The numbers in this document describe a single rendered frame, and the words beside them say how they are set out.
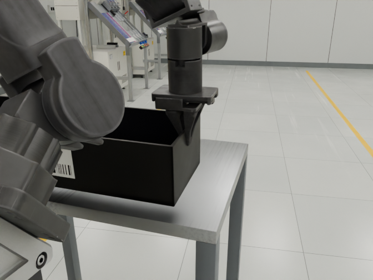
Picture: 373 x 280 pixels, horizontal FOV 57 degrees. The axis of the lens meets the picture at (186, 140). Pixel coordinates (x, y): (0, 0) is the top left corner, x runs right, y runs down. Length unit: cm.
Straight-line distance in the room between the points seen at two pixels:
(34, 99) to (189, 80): 28
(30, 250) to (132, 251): 156
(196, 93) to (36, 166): 33
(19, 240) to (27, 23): 19
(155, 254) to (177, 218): 118
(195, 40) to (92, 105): 25
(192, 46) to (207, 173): 40
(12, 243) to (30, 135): 9
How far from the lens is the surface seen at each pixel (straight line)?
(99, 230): 207
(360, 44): 765
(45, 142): 33
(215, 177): 84
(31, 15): 37
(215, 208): 72
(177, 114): 58
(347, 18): 754
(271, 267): 183
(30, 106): 35
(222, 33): 63
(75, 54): 35
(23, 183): 31
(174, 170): 56
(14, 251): 34
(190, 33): 55
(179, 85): 56
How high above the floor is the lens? 119
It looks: 22 degrees down
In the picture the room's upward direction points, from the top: straight up
